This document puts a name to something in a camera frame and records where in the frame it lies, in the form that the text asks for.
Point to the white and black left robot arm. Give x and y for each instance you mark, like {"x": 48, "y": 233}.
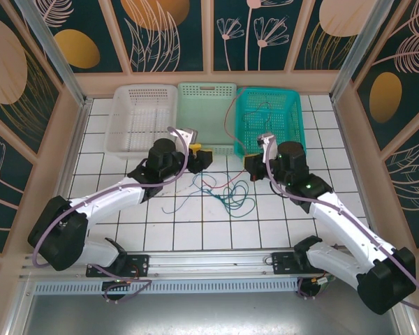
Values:
{"x": 111, "y": 202}

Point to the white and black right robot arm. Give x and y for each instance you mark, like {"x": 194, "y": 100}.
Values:
{"x": 342, "y": 224}

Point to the pale green perforated plastic basket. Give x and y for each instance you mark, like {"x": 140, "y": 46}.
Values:
{"x": 204, "y": 111}

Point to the teal perforated plastic basket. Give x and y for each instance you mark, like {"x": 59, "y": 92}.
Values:
{"x": 286, "y": 118}

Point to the white perforated plastic basket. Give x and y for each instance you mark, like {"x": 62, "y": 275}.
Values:
{"x": 141, "y": 115}

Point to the grey metal sheet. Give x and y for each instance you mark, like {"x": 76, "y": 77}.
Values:
{"x": 209, "y": 314}

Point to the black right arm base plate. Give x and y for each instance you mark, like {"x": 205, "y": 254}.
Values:
{"x": 283, "y": 263}

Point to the aluminium mounting rail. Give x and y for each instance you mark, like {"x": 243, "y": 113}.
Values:
{"x": 209, "y": 260}

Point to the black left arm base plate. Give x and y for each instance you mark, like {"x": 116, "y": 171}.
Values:
{"x": 139, "y": 265}

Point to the aluminium frame post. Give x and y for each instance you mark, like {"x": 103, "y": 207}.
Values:
{"x": 57, "y": 56}
{"x": 362, "y": 52}

